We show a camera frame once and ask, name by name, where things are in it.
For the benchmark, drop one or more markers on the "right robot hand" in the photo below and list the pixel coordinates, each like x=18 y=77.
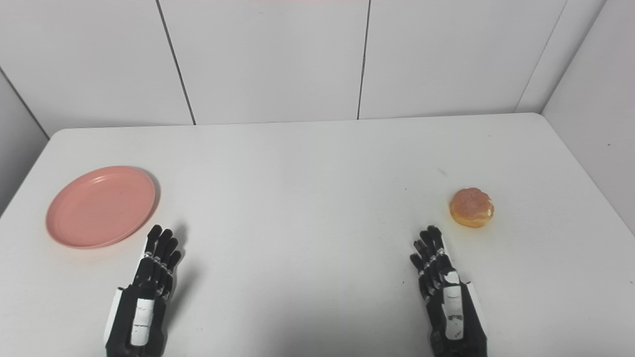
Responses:
x=451 y=307

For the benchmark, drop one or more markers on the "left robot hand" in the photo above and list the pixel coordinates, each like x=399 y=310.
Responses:
x=141 y=302

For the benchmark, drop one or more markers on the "pink round plate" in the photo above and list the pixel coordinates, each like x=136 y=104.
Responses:
x=100 y=207

